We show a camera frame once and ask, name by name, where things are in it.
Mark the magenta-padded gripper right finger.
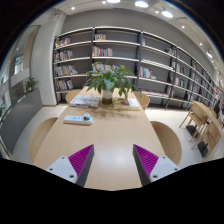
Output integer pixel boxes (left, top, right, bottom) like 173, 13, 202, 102
132, 143, 181, 187

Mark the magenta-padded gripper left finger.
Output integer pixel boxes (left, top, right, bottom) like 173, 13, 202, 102
45, 143, 95, 188

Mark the round-backed wooden chair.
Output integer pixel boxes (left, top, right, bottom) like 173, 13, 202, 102
65, 88, 84, 104
149, 120, 183, 166
28, 116, 59, 163
133, 90, 151, 110

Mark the white power strip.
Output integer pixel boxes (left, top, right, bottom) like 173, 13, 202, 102
63, 114, 95, 126

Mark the large white grey book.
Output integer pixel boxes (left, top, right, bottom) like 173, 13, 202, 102
68, 94, 101, 109

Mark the yellow-edged picture book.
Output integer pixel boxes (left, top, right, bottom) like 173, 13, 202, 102
112, 97, 141, 111

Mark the small green floor plant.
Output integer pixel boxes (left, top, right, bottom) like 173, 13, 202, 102
24, 77, 39, 93

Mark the green potted plant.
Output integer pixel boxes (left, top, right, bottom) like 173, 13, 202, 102
83, 61, 138, 105

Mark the grey shelf unit with books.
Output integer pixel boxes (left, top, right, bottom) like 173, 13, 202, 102
53, 25, 223, 111

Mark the group of ceiling lights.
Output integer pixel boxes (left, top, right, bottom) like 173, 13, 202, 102
69, 0, 214, 59

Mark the group of wooden frame chairs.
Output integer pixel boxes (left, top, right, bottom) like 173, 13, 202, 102
179, 100, 224, 158

